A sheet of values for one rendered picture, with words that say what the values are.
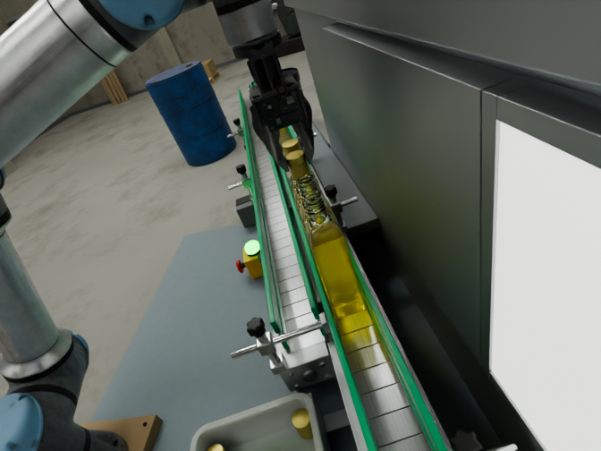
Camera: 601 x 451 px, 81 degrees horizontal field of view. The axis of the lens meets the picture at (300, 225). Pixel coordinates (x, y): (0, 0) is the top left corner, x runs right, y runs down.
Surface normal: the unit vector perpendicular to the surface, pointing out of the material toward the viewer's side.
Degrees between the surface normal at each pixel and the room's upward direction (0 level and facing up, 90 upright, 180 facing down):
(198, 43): 90
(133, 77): 90
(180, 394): 0
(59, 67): 102
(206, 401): 0
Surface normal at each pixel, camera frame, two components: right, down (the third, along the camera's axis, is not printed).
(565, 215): -0.94, 0.34
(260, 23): 0.44, 0.44
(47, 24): 0.03, 0.20
